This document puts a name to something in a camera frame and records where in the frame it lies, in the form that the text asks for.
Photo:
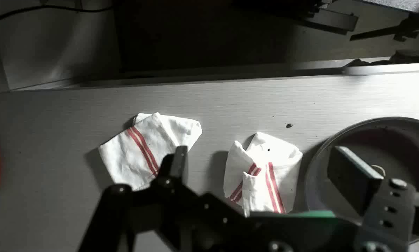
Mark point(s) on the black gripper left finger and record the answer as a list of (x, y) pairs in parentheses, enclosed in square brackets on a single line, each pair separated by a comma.
[(171, 197)]

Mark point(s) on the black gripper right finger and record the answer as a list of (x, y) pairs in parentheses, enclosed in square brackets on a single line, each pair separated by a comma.
[(385, 211)]

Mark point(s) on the white towel with red stripes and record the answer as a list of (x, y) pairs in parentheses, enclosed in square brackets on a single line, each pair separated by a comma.
[(273, 159), (133, 159)]

